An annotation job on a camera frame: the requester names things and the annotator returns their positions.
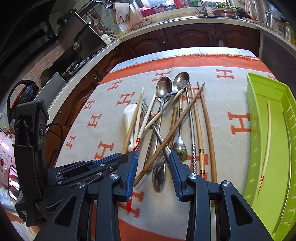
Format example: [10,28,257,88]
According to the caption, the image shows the small steel spoon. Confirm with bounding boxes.
[173,94,188,162]

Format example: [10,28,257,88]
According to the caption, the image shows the bamboo chopstick red black band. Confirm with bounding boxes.
[189,82,207,180]

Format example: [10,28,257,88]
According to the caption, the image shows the plain brown bamboo chopstick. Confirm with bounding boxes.
[197,82,217,183]

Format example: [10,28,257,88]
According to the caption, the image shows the cream red-striped chopstick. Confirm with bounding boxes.
[126,88,144,212]
[137,93,156,139]

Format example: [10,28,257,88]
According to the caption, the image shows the steel fork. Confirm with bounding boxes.
[141,100,165,165]

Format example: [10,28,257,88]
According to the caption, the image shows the white ceramic soup spoon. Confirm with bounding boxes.
[122,103,137,154]

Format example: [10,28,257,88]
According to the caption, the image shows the dark brown wooden chopstick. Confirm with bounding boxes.
[134,83,205,187]

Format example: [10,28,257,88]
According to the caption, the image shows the large steel spoon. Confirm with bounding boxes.
[144,76,173,165]

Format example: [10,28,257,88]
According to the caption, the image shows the round steel serving spoon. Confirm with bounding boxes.
[144,71,191,132]

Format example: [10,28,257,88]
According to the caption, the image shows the cream chopstick red striped end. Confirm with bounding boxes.
[257,101,271,196]

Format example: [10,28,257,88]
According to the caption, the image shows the chrome kitchen faucet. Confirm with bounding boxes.
[199,0,208,16]

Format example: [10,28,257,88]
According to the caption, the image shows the orange white H-pattern blanket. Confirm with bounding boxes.
[55,53,278,241]

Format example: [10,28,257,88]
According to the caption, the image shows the gas stove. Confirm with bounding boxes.
[61,57,90,83]

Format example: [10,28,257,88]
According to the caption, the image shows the green plastic utensil tray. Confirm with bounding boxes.
[243,73,295,240]

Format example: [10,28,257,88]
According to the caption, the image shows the black range hood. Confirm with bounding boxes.
[1,1,97,88]

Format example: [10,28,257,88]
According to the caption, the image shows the wooden lower cabinets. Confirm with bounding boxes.
[46,23,259,168]

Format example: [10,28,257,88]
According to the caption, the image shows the grey frosted door cabinet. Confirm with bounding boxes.
[259,29,295,86]

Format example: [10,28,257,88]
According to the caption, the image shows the wooden cutting board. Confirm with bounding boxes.
[113,3,137,24]

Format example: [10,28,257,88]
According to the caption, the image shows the potted green plant bowl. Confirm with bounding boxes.
[212,3,237,18]

